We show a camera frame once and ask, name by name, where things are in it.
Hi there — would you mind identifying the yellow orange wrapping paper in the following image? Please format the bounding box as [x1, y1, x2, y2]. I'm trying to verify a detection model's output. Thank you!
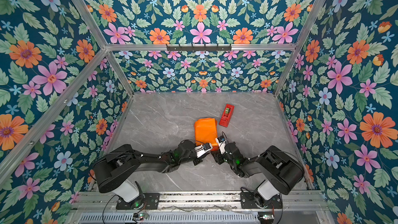
[194, 118, 219, 150]

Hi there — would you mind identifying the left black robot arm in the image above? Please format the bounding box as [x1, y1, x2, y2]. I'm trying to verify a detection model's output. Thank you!
[93, 140, 211, 203]

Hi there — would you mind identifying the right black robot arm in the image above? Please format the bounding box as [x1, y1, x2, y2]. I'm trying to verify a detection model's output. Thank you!
[210, 142, 304, 208]

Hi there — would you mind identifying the red tape dispenser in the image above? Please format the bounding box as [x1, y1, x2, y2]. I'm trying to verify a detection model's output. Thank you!
[219, 104, 234, 128]

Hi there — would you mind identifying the right small circuit board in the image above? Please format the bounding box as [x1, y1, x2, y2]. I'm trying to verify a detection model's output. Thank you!
[258, 214, 275, 224]

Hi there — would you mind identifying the small circuit board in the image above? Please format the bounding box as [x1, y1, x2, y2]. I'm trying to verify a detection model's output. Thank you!
[133, 213, 149, 222]
[258, 214, 275, 224]

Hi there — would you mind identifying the left small circuit board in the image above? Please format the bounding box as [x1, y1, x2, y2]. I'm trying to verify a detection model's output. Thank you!
[133, 213, 149, 222]

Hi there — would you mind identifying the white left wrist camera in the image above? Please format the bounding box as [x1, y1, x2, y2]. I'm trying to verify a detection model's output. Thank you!
[194, 143, 212, 158]

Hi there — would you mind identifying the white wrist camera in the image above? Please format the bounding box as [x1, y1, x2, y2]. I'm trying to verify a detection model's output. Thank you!
[194, 143, 212, 158]
[217, 135, 227, 154]

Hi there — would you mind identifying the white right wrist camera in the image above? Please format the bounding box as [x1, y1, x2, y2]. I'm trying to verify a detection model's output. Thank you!
[217, 135, 227, 154]

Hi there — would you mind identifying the aluminium mounting rail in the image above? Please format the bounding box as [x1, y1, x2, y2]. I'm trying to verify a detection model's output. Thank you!
[71, 190, 329, 213]

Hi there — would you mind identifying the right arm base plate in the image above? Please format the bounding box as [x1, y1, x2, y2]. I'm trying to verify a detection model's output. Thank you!
[240, 187, 283, 209]

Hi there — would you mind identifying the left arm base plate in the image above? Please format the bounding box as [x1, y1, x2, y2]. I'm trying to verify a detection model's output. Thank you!
[116, 193, 160, 210]

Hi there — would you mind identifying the white slotted cable duct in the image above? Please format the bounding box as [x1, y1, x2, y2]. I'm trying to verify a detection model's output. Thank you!
[78, 212, 259, 224]

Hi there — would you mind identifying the black hook rail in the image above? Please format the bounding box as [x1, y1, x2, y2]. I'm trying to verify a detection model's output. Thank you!
[166, 44, 232, 52]

